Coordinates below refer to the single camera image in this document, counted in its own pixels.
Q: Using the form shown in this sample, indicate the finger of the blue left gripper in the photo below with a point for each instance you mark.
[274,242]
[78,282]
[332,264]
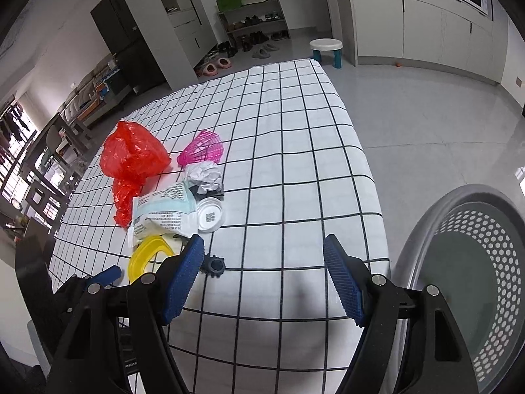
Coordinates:
[106,277]

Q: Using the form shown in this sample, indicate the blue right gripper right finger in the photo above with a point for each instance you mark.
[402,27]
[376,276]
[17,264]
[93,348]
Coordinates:
[350,277]

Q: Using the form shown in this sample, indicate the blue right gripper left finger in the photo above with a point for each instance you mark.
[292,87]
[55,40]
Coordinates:
[178,274]

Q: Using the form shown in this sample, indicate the white blue printed package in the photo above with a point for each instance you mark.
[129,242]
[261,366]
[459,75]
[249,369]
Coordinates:
[168,211]

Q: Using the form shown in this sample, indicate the white grey paper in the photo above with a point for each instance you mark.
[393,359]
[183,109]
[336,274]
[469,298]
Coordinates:
[204,179]

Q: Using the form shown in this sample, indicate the pink foam fruit net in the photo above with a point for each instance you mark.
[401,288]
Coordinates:
[206,146]

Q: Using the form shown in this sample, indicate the red plastic bag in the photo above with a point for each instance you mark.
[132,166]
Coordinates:
[130,156]

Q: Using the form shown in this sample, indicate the grey perforated laundry basket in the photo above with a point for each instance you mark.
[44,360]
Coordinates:
[470,244]

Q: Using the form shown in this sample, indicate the white black grid tablecloth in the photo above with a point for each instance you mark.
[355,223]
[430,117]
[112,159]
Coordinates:
[293,172]

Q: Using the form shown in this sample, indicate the pink slippers pair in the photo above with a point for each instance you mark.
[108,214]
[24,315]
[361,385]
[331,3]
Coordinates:
[211,68]

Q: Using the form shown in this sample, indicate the beige sofa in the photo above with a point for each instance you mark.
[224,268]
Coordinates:
[98,93]

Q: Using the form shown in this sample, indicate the grey slippers pair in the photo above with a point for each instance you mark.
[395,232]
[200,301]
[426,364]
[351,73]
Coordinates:
[264,51]

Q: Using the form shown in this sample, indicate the white round plastic stool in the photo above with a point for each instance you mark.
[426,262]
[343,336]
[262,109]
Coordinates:
[327,45]

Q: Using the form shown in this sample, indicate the tall grey cupboard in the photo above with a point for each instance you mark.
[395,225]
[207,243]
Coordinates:
[178,34]

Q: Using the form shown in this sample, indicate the grey shoe rack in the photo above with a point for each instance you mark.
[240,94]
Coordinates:
[255,24]

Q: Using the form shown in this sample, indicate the dark wardrobe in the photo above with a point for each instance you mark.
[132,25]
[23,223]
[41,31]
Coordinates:
[121,34]

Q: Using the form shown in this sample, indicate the green handbag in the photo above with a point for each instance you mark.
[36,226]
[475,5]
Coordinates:
[228,5]

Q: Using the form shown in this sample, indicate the long grey cabinet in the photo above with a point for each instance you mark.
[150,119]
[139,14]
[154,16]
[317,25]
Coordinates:
[448,35]

